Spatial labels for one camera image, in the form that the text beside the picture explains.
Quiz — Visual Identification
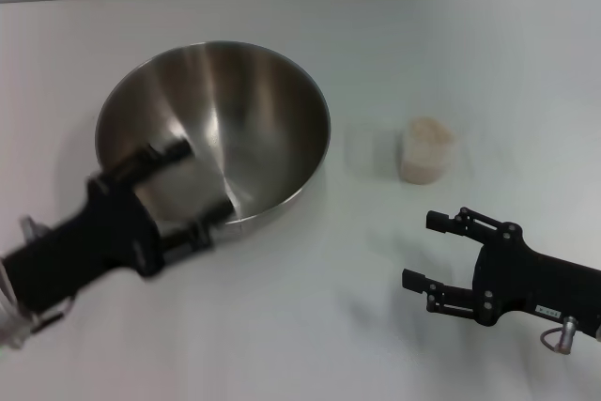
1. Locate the white uncooked rice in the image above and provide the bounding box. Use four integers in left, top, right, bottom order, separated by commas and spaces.
401, 116, 459, 185

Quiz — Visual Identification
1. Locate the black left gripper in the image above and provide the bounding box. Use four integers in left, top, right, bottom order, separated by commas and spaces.
0, 135, 235, 314

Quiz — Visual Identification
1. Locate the grey cable with metal plug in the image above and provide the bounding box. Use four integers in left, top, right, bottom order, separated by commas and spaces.
19, 215, 47, 241
541, 315, 579, 354

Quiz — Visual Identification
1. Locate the stainless steel mixing bowl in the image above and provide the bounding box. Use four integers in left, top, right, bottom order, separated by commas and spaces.
95, 39, 331, 237

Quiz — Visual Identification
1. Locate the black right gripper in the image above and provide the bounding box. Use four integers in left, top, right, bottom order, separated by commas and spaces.
401, 206, 601, 329

